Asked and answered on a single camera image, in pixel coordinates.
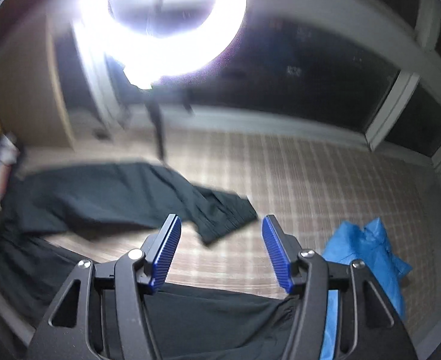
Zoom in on blue shiny shirt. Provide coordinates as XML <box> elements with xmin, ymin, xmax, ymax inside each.
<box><xmin>321</xmin><ymin>219</ymin><xmax>417</xmax><ymax>359</ymax></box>

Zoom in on dark grey trousers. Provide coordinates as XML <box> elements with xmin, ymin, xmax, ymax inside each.
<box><xmin>0</xmin><ymin>163</ymin><xmax>296</xmax><ymax>359</ymax></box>

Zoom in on white blue striped garment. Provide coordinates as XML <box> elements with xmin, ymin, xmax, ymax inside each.
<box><xmin>0</xmin><ymin>133</ymin><xmax>20</xmax><ymax>210</ymax></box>

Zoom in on black light tripod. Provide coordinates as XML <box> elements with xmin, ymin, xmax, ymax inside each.
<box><xmin>120</xmin><ymin>67</ymin><xmax>193</xmax><ymax>162</ymax></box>

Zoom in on plaid pink table cloth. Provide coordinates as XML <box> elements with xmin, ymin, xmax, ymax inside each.
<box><xmin>20</xmin><ymin>129</ymin><xmax>441</xmax><ymax>337</ymax></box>

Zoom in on light wooden board panel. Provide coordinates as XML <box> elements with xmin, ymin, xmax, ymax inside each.
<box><xmin>0</xmin><ymin>13</ymin><xmax>74</xmax><ymax>148</ymax></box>

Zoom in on bright ring light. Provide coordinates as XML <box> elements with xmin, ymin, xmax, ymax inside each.
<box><xmin>73</xmin><ymin>0</ymin><xmax>248</xmax><ymax>90</ymax></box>

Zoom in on white window frame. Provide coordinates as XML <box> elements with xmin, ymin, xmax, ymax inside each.
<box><xmin>84</xmin><ymin>0</ymin><xmax>441</xmax><ymax>173</ymax></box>

